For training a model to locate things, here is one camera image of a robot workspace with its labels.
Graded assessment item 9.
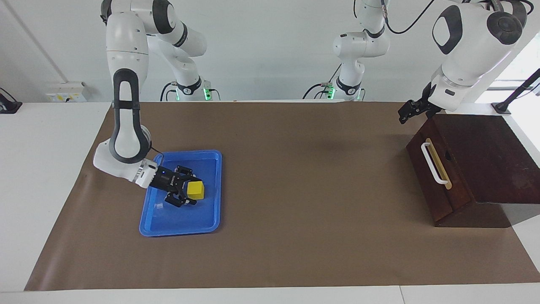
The small black mount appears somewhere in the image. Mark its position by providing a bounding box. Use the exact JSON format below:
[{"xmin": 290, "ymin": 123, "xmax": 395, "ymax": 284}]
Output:
[{"xmin": 0, "ymin": 88, "xmax": 22, "ymax": 114}]

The brown table mat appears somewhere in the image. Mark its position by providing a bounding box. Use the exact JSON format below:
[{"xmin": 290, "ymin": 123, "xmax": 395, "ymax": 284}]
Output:
[{"xmin": 24, "ymin": 101, "xmax": 540, "ymax": 292}]

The yellow cube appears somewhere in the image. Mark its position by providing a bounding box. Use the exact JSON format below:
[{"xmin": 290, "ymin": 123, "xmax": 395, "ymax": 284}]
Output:
[{"xmin": 187, "ymin": 181, "xmax": 205, "ymax": 200}]

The black pole stand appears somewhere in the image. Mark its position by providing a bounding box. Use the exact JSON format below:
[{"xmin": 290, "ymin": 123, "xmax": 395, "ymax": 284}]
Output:
[{"xmin": 491, "ymin": 68, "xmax": 540, "ymax": 114}]

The white wall socket strip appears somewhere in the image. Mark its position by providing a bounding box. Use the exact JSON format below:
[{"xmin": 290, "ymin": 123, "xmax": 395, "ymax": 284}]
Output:
[{"xmin": 46, "ymin": 82, "xmax": 88, "ymax": 103}]

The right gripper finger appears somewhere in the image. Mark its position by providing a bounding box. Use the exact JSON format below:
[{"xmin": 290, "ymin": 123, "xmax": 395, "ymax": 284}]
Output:
[
  {"xmin": 175, "ymin": 166, "xmax": 197, "ymax": 183},
  {"xmin": 165, "ymin": 191, "xmax": 198, "ymax": 208}
]

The white drawer handle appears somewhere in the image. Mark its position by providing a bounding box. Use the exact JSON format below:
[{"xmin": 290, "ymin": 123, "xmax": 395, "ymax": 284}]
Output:
[{"xmin": 421, "ymin": 142, "xmax": 449, "ymax": 185}]

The dark wooden drawer cabinet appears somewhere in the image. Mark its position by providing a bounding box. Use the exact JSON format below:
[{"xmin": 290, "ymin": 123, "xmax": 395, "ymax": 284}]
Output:
[{"xmin": 430, "ymin": 113, "xmax": 540, "ymax": 228}]

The blue plastic tray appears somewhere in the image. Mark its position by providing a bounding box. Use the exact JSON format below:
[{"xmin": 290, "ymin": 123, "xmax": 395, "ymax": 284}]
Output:
[{"xmin": 139, "ymin": 150, "xmax": 223, "ymax": 237}]

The light wood handle plate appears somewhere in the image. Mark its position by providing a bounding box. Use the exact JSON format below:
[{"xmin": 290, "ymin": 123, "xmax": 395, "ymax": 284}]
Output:
[{"xmin": 425, "ymin": 138, "xmax": 452, "ymax": 190}]

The black base cable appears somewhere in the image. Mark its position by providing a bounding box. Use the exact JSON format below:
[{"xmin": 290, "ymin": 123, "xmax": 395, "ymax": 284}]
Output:
[
  {"xmin": 302, "ymin": 63, "xmax": 343, "ymax": 100},
  {"xmin": 159, "ymin": 81, "xmax": 178, "ymax": 102}
]

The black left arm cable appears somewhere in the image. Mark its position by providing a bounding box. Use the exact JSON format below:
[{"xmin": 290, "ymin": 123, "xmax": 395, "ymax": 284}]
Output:
[{"xmin": 381, "ymin": 0, "xmax": 436, "ymax": 35}]

